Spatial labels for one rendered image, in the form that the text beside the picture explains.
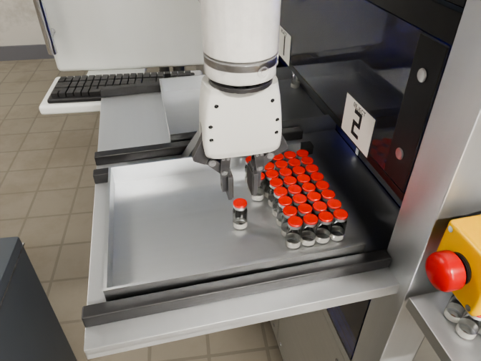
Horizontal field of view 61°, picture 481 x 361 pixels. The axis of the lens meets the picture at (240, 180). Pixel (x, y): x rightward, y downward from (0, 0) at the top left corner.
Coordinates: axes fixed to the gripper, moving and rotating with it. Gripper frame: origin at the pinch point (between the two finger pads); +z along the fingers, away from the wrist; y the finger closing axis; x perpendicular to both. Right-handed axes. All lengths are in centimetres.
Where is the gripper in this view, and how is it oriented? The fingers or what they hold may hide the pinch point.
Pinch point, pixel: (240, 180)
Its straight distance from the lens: 57.0
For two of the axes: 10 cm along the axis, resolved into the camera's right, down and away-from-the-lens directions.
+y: -9.7, 1.4, -1.8
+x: 2.3, 6.0, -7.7
